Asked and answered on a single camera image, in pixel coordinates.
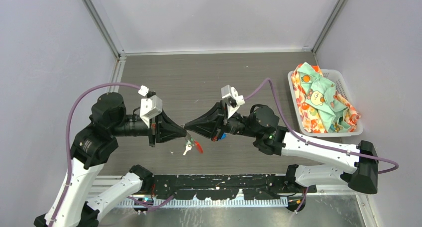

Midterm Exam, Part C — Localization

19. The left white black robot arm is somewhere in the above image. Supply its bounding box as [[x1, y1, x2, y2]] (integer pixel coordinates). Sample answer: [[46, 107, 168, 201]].
[[34, 92, 187, 227]]

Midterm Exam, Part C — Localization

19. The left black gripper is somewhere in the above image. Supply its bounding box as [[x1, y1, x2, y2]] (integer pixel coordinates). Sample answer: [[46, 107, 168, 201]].
[[112, 106, 188, 145]]

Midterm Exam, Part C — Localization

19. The aluminium frame rail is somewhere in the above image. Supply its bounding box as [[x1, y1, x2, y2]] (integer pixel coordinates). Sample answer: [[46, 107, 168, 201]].
[[70, 172, 371, 208]]

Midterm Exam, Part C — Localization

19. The colourful patterned cloth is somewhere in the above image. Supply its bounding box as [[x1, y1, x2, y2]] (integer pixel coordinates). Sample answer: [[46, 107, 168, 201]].
[[289, 62, 361, 134]]

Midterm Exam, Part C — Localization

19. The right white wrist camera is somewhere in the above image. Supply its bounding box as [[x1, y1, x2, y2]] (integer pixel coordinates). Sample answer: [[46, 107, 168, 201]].
[[220, 85, 245, 119]]

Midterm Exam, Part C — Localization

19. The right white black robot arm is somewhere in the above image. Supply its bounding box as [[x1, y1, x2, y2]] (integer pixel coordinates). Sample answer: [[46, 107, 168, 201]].
[[184, 102, 379, 195]]

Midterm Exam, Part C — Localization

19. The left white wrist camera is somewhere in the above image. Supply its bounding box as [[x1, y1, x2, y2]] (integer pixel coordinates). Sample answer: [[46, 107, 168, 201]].
[[139, 95, 163, 120]]

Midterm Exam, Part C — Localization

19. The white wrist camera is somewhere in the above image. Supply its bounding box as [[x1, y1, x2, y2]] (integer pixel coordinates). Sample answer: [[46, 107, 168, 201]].
[[139, 95, 163, 120], [220, 85, 245, 119]]

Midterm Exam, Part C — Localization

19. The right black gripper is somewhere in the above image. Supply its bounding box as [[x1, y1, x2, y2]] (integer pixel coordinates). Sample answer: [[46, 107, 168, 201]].
[[184, 100, 259, 142]]

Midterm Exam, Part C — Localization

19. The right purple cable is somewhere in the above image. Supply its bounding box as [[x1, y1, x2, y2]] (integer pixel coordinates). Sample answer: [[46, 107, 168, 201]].
[[244, 78, 400, 214]]

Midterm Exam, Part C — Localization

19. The white plastic basket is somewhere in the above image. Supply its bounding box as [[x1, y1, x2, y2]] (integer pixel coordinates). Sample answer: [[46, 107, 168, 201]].
[[287, 69, 364, 138]]

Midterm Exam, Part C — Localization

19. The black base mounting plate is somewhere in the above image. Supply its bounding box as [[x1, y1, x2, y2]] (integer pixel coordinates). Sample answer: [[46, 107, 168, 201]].
[[136, 174, 305, 200]]

